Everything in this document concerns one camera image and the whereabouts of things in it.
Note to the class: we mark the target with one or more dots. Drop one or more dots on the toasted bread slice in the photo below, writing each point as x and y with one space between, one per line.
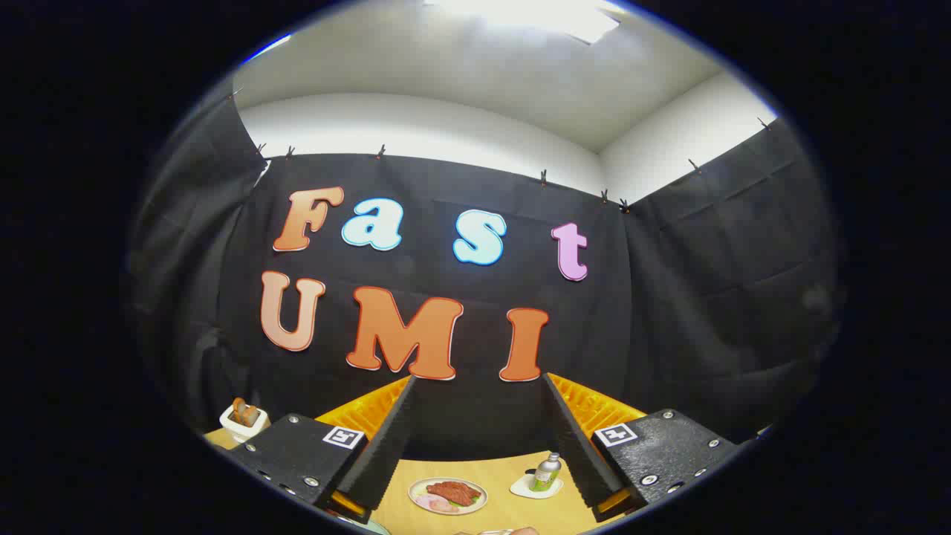
244 412

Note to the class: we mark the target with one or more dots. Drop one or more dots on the row of black cloth clips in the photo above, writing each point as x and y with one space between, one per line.
543 177

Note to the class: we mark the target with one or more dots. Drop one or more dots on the white oval meat plate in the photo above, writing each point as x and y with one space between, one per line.
469 509

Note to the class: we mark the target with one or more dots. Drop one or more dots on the white toaster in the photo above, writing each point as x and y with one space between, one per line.
241 431

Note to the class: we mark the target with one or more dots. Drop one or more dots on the pink ham slices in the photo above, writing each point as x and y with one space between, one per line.
431 503

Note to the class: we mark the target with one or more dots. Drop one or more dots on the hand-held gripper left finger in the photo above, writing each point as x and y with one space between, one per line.
386 446

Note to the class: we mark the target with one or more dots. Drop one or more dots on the ceiling light panel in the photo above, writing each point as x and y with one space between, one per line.
535 15

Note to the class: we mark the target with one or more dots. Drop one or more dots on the brown grilled steak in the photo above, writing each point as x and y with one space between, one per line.
453 492

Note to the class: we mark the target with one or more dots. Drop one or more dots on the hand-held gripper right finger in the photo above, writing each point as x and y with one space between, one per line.
576 446

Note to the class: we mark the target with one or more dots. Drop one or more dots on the white coaster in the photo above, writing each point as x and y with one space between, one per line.
524 490

